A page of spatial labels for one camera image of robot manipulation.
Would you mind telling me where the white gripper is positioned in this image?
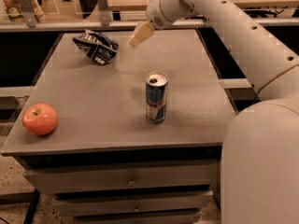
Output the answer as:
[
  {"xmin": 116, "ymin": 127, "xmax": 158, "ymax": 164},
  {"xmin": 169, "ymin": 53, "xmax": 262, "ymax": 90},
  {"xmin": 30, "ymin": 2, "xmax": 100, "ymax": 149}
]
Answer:
[{"xmin": 129, "ymin": 0, "xmax": 198, "ymax": 48}]

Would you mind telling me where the blue chip bag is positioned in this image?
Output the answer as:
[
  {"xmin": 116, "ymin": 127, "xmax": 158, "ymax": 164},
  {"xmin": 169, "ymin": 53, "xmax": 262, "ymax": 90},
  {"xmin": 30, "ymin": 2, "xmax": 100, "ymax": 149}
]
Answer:
[{"xmin": 73, "ymin": 30, "xmax": 119, "ymax": 65}]

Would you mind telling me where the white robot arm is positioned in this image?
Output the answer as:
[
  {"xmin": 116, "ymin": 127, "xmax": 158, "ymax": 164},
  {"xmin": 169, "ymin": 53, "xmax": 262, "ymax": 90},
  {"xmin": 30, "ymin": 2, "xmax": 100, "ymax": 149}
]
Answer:
[{"xmin": 146, "ymin": 0, "xmax": 299, "ymax": 224}]

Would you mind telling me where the redbull can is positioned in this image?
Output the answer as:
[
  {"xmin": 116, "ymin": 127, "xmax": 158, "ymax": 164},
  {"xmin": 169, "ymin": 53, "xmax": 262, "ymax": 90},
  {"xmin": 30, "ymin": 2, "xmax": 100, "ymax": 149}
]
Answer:
[{"xmin": 146, "ymin": 72, "xmax": 168, "ymax": 123}]

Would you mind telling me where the colourful snack box background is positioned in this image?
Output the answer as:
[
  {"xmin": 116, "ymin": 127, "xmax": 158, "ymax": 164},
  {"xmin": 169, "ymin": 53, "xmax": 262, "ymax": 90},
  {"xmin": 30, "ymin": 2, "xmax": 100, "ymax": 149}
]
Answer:
[{"xmin": 1, "ymin": 0, "xmax": 43, "ymax": 19}]

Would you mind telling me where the red apple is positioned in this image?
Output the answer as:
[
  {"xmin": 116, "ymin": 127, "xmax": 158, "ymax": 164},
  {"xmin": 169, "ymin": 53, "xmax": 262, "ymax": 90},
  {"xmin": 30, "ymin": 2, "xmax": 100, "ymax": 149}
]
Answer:
[{"xmin": 21, "ymin": 103, "xmax": 58, "ymax": 135}]

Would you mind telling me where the metal rail post left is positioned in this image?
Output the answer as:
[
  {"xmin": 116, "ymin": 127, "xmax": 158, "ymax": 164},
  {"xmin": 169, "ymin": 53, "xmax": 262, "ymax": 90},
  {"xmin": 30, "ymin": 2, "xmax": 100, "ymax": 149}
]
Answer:
[{"xmin": 18, "ymin": 0, "xmax": 38, "ymax": 28}]

